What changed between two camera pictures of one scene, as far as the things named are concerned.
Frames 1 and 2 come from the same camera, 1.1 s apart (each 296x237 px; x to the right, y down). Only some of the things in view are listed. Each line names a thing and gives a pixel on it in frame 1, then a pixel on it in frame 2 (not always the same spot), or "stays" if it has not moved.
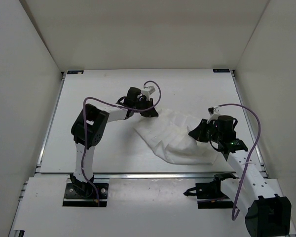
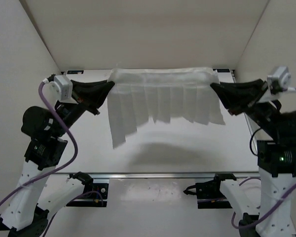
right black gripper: (198, 133) → (240, 95)
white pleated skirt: (167, 136) → (140, 95)
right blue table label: (221, 70) stays
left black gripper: (151, 112) → (100, 92)
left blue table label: (75, 72) stays
